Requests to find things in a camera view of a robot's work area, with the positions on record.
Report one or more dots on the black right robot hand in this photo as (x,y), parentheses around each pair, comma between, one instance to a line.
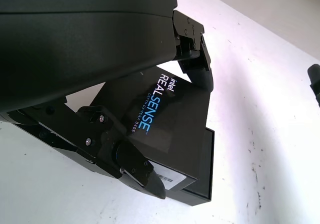
(315,78)

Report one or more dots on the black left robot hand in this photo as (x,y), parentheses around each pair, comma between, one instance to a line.
(75,33)

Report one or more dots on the black RealSense box lid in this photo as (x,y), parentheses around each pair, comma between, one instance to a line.
(175,123)

